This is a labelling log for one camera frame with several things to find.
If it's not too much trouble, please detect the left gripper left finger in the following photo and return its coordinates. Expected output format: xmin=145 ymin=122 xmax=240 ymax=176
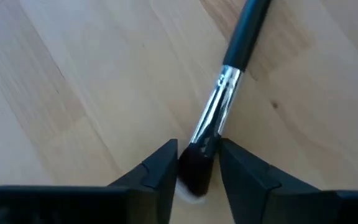
xmin=0 ymin=138 xmax=179 ymax=224

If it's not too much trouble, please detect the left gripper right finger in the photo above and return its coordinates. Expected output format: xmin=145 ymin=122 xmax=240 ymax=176
xmin=218 ymin=138 xmax=358 ymax=224

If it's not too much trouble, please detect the black brush dark round head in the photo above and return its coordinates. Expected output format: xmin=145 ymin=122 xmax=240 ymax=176
xmin=175 ymin=0 xmax=273 ymax=205

